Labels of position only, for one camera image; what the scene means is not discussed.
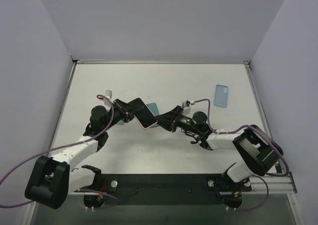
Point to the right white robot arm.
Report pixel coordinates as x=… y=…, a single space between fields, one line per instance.
x=258 y=152

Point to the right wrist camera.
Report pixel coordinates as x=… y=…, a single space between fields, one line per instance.
x=186 y=105

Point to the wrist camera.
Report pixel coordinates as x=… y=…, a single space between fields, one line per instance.
x=108 y=94
x=186 y=105

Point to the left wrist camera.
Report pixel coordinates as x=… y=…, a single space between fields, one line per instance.
x=108 y=94

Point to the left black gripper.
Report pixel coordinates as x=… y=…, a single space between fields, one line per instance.
x=121 y=111

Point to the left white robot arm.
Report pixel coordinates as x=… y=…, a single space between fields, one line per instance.
x=54 y=178

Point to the teal phone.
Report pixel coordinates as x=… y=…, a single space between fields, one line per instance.
x=150 y=112

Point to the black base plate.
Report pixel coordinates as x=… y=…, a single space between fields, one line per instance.
x=170 y=189

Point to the light blue phone case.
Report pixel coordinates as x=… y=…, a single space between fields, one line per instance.
x=221 y=96

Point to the aluminium front rail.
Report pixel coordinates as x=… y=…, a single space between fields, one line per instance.
x=276 y=185

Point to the black phone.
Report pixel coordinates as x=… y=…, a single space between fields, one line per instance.
x=141 y=113

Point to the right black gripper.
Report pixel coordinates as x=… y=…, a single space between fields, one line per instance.
x=176 y=118

